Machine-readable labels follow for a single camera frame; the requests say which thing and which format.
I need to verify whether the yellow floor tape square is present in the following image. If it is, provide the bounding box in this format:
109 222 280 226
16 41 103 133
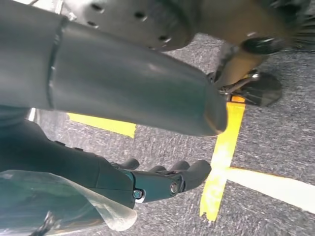
66 95 315 223

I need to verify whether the clear plastic film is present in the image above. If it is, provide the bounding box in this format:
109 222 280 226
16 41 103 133
0 169 137 236

